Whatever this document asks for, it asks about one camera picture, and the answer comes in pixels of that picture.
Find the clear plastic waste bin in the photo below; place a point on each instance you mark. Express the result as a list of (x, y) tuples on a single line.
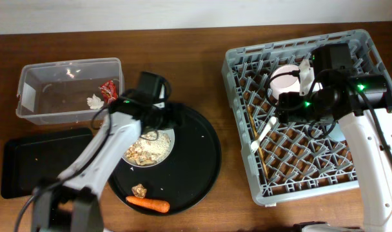
[(56, 93)]

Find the grey bowl with food scraps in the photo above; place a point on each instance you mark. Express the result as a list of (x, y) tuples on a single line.
[(150, 149)]

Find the black rectangular tray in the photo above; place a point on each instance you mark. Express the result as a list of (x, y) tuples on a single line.
[(27, 160)]

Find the blue plastic cup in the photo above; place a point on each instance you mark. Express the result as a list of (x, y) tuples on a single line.
[(336, 134)]

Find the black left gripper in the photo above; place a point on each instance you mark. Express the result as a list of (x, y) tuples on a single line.
[(169, 120)]

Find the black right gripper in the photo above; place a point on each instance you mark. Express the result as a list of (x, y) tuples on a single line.
[(287, 104)]

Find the red snack wrapper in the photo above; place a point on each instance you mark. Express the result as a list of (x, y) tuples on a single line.
[(109, 91)]

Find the white plastic fork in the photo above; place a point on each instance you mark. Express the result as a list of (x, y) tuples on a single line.
[(254, 146)]

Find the grey plastic dishwasher rack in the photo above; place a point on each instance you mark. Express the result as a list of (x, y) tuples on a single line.
[(294, 160)]

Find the round black tray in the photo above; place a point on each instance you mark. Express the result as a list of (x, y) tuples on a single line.
[(184, 178)]

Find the brown walnut shell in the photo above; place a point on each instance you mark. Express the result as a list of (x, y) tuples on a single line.
[(139, 191)]

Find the pink bowl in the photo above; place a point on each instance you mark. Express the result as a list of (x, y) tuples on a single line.
[(290, 83)]

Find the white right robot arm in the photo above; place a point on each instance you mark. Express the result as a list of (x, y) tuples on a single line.
[(361, 104)]

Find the white tissue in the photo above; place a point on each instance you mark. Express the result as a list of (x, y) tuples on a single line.
[(94, 102)]

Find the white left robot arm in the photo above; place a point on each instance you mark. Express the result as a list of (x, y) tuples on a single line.
[(72, 203)]

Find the orange carrot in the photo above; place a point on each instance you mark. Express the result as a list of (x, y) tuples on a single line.
[(160, 206)]

